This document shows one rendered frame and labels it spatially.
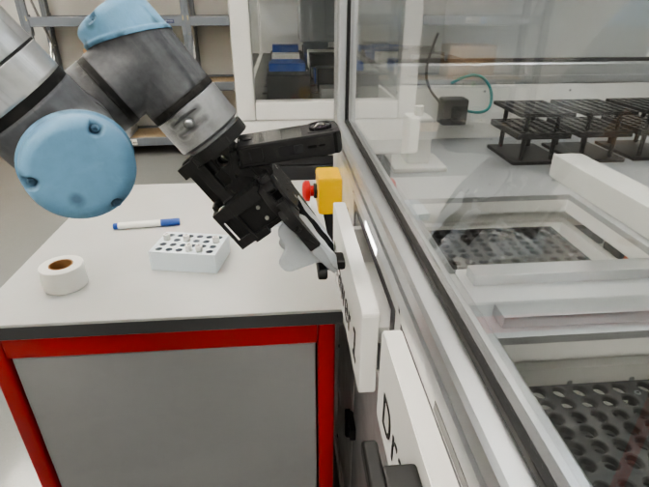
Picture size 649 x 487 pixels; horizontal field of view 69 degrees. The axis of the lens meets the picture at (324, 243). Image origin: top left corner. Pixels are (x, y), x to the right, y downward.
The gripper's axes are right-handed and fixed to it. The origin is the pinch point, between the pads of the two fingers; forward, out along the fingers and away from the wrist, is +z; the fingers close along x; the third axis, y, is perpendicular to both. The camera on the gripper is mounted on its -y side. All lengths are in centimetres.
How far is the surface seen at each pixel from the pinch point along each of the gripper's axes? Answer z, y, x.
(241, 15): -29, -2, -80
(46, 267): -17, 44, -20
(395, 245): -3.4, -8.1, 12.6
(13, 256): -13, 177, -179
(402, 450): 4.5, -0.4, 26.7
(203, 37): -43, 63, -414
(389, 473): 0.8, -0.5, 30.9
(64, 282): -14.1, 42.7, -18.0
